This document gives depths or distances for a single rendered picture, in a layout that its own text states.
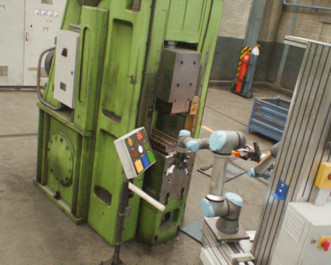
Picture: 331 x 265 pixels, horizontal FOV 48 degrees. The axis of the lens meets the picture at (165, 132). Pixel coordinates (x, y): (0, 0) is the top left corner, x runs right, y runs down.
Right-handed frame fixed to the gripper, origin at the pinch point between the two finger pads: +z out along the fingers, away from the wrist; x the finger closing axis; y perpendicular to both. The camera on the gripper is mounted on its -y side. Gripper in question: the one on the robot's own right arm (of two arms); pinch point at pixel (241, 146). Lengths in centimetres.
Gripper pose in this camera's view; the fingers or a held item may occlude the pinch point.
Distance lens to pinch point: 323.8
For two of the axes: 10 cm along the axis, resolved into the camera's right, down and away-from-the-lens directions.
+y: -1.5, 9.3, 3.3
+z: -7.3, -3.3, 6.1
